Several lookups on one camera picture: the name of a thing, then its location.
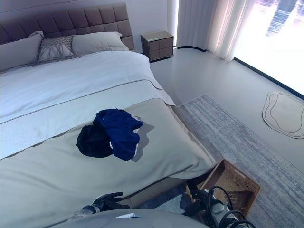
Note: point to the brown nightstand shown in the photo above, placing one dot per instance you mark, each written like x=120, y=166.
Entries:
x=156, y=47

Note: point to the brown tufted headboard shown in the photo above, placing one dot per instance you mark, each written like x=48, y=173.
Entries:
x=71, y=21

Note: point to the grey robot torso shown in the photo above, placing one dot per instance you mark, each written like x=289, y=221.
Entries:
x=107, y=223

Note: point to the tan wooden bed base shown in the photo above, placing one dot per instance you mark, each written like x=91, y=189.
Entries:
x=147, y=197

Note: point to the beige pillow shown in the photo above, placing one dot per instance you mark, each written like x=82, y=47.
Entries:
x=99, y=42
x=16, y=52

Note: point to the blue garment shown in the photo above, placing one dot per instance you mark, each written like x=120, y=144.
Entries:
x=118, y=133

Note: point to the black floor window track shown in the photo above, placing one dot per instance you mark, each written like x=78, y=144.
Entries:
x=273, y=79

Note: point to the white tag on torso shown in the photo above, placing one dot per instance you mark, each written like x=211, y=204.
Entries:
x=128, y=216

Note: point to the black garment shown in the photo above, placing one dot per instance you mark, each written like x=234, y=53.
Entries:
x=92, y=142

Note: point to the grey patterned cushion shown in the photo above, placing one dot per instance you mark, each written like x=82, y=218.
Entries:
x=55, y=48

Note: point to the bright large window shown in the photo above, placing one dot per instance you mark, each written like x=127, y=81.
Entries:
x=280, y=47

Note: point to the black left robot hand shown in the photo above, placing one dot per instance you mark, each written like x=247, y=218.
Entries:
x=109, y=202

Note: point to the small oval beige mat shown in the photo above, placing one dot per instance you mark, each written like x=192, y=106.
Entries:
x=285, y=114

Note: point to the brown wicker basket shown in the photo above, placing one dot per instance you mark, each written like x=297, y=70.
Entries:
x=228, y=175

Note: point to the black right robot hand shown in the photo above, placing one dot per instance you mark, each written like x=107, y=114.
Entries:
x=198, y=202

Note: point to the white duvet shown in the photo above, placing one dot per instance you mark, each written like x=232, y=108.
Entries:
x=71, y=78

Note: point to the white sheer curtain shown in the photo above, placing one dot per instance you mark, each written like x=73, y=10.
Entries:
x=213, y=26

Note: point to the grey striped rug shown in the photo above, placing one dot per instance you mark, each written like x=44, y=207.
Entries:
x=237, y=142

